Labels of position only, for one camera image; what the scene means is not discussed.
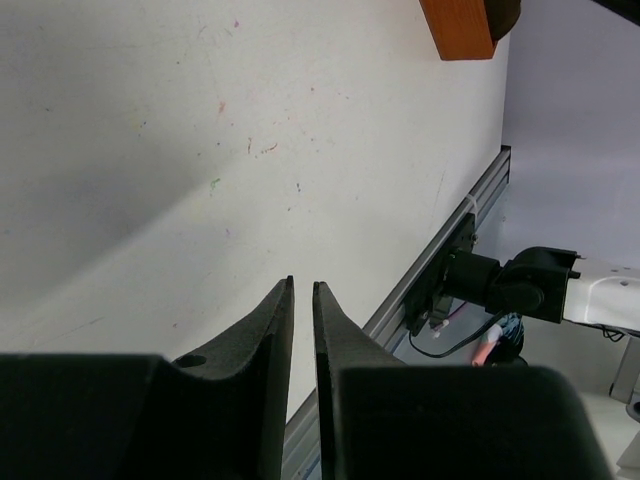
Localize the aluminium frame rail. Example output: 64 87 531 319
282 145 511 479

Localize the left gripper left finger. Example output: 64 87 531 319
1 278 294 479

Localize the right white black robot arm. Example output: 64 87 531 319
442 247 639 337

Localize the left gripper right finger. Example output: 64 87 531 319
313 282 611 479

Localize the orange compartment organizer tray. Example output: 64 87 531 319
420 0 522 61

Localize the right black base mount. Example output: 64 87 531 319
404 212 479 336

